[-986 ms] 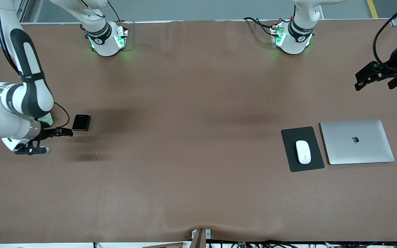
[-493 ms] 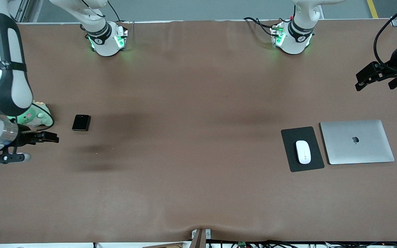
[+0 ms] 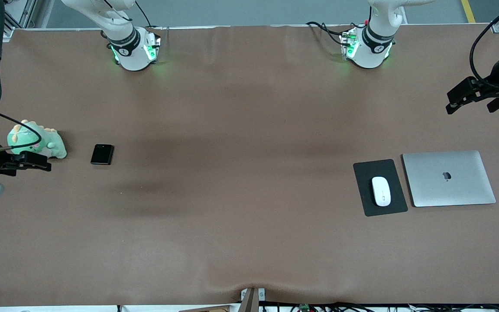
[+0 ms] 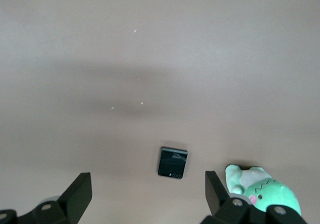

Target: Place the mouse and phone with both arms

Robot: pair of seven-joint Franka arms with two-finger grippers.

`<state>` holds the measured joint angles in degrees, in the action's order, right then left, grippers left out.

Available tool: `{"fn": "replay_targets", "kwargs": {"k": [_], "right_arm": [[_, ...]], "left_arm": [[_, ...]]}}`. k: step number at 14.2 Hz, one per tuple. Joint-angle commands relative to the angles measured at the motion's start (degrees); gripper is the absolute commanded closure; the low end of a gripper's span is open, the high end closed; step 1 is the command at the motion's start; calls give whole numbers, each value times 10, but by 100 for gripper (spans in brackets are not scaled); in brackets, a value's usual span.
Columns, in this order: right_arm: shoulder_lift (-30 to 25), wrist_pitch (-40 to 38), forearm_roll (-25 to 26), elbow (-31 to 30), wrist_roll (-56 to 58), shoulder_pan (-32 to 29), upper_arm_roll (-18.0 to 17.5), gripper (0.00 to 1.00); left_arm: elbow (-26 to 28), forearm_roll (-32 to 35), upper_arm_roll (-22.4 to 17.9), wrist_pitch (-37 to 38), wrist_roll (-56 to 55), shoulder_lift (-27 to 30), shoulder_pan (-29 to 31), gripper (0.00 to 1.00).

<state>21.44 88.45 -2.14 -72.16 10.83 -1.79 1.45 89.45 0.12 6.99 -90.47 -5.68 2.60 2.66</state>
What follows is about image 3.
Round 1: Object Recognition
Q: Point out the white computer mouse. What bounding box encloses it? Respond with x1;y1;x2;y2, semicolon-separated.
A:
371;176;392;207

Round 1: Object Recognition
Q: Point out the dark grey mouse pad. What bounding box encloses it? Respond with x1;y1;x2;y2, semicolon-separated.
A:
353;159;408;217

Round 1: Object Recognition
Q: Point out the brown table cover cloth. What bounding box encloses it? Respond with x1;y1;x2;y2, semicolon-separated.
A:
0;25;499;306

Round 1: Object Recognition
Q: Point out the black phone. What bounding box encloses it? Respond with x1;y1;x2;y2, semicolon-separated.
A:
91;144;114;166

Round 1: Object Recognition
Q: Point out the brown camera mount post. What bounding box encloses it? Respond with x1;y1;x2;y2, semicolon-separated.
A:
240;287;266;312

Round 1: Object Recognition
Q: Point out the silver closed laptop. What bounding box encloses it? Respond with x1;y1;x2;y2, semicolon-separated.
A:
402;150;497;208

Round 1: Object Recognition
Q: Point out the green dinosaur plush toy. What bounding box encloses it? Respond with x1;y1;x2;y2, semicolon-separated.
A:
7;120;67;160

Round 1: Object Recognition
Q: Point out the aluminium frame profile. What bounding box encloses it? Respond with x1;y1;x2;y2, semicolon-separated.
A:
5;0;38;29

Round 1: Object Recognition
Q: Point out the black arm base cable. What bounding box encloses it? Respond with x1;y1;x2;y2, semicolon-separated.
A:
306;21;365;33
135;0;154;29
321;26;347;46

